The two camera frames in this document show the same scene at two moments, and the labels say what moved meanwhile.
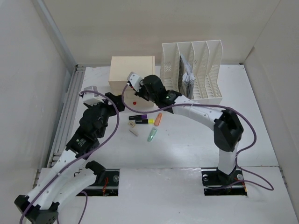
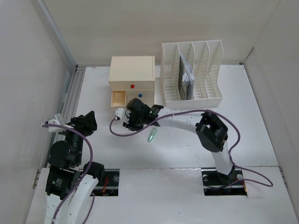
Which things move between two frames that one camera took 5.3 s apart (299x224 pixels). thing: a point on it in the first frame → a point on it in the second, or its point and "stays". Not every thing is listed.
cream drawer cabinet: (119, 66) stays
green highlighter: (152, 134) stays
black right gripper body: (144, 93) → (135, 122)
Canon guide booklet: (186, 79) stays
